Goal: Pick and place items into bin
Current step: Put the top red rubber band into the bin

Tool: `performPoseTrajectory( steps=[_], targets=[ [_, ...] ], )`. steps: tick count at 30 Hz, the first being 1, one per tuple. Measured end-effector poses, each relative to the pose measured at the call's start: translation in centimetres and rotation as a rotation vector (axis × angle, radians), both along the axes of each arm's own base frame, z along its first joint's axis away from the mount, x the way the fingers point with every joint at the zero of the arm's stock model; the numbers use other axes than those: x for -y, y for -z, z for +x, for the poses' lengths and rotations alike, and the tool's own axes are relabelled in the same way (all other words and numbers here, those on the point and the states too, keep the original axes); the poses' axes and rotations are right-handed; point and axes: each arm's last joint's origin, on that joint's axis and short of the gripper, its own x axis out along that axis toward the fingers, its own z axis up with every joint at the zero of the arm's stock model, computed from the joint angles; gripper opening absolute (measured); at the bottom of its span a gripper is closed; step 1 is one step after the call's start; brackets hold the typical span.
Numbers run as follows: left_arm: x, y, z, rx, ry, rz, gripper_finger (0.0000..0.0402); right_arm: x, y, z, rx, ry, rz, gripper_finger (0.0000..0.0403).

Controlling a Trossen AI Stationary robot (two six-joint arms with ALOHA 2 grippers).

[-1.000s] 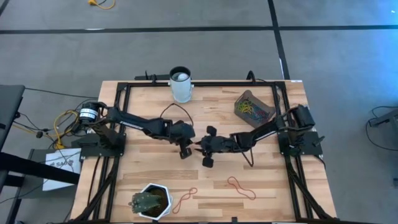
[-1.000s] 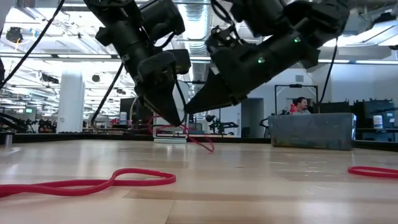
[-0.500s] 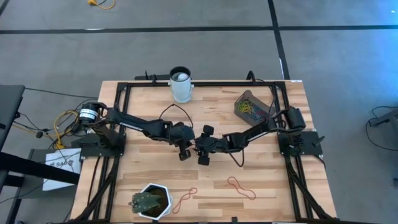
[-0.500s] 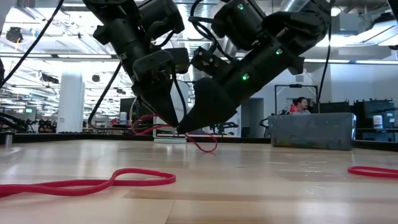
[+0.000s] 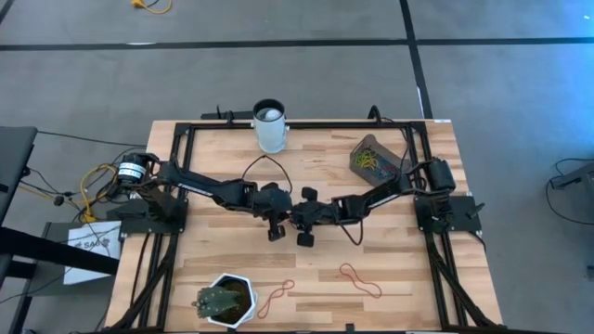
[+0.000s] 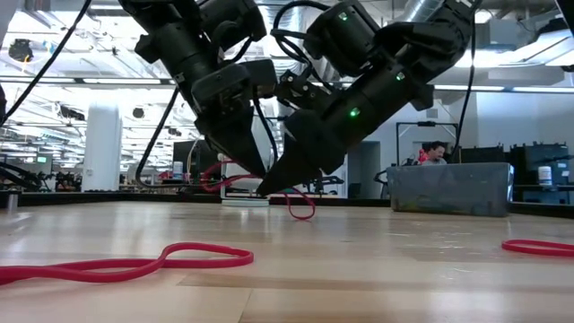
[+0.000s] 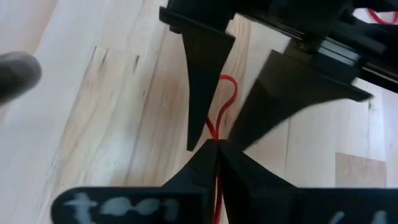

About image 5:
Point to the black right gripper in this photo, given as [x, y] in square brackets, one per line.
[315, 215]

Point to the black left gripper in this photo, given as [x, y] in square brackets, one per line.
[274, 206]

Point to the red rubber band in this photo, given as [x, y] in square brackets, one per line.
[356, 278]
[292, 283]
[387, 171]

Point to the green rubber band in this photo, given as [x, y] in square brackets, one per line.
[358, 157]

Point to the yellow rubber band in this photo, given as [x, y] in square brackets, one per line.
[367, 161]

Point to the teal rubber band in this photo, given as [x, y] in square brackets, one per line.
[378, 175]

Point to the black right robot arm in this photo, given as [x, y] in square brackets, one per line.
[385, 192]

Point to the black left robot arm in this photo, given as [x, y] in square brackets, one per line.
[195, 183]

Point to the grey plastic bin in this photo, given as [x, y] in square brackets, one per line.
[358, 170]

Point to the white cylindrical canister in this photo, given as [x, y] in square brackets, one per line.
[271, 139]

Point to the white hexagonal planter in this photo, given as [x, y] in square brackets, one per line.
[239, 290]

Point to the black mounting bar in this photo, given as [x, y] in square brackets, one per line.
[241, 114]

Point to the green cactus plant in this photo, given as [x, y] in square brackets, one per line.
[215, 301]

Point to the black table edge clamp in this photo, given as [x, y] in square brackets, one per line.
[350, 327]

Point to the white paper sheet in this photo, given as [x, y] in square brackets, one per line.
[93, 260]

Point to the black beam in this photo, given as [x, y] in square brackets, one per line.
[55, 250]

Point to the dark grey furniture top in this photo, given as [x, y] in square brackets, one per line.
[16, 158]

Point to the black floor equipment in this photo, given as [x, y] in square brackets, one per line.
[580, 178]

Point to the black rig frame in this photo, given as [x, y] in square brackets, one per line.
[301, 125]

